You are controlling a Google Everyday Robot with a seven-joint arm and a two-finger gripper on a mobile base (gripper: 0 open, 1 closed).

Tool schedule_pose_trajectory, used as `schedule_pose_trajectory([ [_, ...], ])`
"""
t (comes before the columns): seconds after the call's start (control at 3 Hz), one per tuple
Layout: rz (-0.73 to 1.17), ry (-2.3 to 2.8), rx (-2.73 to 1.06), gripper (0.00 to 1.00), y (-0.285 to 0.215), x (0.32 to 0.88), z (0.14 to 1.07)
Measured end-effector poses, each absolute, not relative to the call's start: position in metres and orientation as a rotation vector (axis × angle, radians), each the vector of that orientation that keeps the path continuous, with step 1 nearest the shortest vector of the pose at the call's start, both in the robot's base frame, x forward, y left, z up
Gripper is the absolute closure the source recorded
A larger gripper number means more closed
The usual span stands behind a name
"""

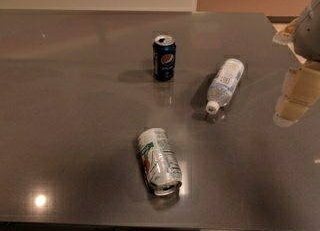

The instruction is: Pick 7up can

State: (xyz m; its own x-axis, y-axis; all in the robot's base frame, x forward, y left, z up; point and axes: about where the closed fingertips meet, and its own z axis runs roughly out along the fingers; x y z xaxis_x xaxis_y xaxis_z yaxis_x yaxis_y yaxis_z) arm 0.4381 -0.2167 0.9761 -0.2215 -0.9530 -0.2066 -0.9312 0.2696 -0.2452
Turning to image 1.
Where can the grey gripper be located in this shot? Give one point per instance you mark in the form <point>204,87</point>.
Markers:
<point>309,35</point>

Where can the white green 7up can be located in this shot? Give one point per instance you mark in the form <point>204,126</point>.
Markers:
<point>161,169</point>

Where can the blue Pepsi can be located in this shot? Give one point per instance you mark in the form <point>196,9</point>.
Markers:
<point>164,57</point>

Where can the clear plastic water bottle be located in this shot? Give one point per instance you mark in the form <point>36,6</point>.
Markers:
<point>223,86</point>

